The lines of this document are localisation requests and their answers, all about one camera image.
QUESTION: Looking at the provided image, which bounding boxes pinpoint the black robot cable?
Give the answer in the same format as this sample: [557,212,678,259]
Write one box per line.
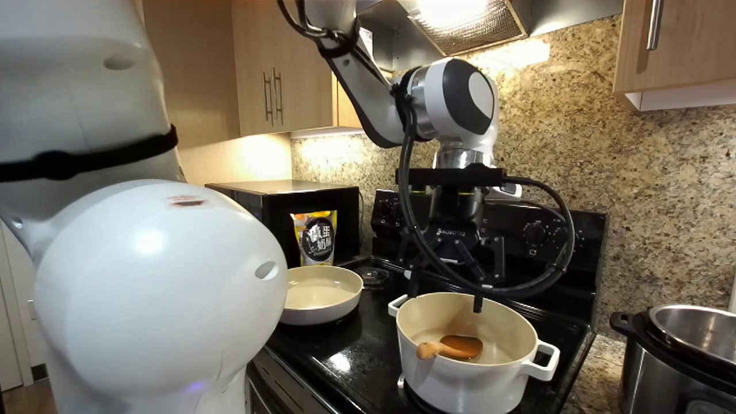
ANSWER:
[0,0,580,302]

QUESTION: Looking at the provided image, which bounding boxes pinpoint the black microwave oven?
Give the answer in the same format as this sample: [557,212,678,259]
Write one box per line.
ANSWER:
[205,180,363,271]

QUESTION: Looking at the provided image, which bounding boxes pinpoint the black electric stove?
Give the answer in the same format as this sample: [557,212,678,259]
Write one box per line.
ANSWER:
[244,188,609,414]

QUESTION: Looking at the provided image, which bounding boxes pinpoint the white pot with handles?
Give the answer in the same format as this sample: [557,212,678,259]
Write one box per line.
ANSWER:
[387,289,564,414]

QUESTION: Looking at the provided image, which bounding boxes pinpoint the wooden spoon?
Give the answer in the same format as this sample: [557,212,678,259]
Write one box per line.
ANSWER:
[414,332,484,365]

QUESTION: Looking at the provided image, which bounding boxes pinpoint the wooden wall cabinet with handles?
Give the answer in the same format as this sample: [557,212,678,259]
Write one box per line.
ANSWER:
[613,0,736,114]

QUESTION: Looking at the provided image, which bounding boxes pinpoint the stainless steel pot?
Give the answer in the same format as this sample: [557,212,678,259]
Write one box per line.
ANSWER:
[609,302,736,414]

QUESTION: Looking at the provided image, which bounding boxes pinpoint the steel range hood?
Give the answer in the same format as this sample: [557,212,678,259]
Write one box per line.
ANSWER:
[353,0,622,71]

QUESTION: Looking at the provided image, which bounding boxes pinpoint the yellow black snack bag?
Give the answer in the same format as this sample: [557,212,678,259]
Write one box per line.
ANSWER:
[289,210,340,270]

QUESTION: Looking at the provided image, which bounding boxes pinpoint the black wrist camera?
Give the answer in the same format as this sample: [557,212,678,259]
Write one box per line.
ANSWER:
[392,166,507,188]

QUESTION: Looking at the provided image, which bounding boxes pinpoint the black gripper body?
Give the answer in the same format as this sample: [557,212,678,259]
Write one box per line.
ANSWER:
[405,181,507,282]

